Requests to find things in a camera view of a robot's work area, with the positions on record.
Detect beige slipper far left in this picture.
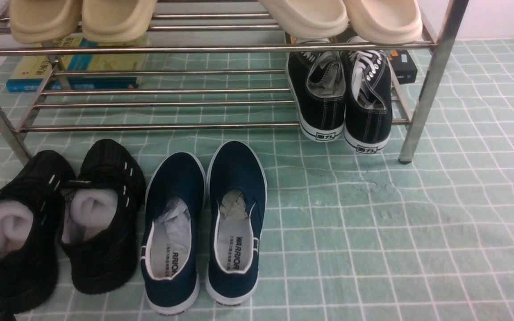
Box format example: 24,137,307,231
8,0,83,44

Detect navy slip-on shoe right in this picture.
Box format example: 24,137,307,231
206,141,268,306

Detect black canvas sneaker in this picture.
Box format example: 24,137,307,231
285,51,345,143
340,49,393,154

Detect black knit sneaker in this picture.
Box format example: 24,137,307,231
58,139,146,295
0,150,74,313

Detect navy slip-on shoe left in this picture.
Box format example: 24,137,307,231
140,152,206,316

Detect green checked floor cloth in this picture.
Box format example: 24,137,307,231
17,39,514,321

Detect cream slipper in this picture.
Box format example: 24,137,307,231
259,0,349,39
343,0,423,45

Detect beige slipper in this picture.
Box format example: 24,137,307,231
82,0,157,43
8,0,83,44

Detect cream slipper far right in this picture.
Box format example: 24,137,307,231
343,0,423,45

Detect navy slip-on shoe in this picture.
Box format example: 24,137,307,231
140,152,206,316
206,141,268,306

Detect small black box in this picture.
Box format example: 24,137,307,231
388,49,418,85

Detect stack of books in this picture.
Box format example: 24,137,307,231
6,35,148,93

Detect black knit sneaker right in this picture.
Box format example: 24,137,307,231
58,139,146,295

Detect black knit sneaker left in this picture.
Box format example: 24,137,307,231
0,150,74,313

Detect silver metal shoe rack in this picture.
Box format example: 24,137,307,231
0,0,468,165

